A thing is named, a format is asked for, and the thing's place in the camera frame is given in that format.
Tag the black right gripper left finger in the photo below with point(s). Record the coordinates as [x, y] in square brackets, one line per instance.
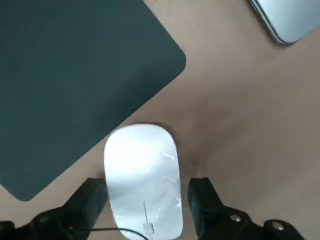
[82, 202]

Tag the white computer mouse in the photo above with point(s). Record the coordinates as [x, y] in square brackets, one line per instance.
[142, 170]

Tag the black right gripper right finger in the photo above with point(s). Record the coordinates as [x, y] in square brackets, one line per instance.
[205, 200]

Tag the silver laptop with apple logo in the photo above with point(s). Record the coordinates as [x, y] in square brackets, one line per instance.
[292, 20]

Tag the dark square mouse pad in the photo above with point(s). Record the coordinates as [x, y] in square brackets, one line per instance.
[75, 75]

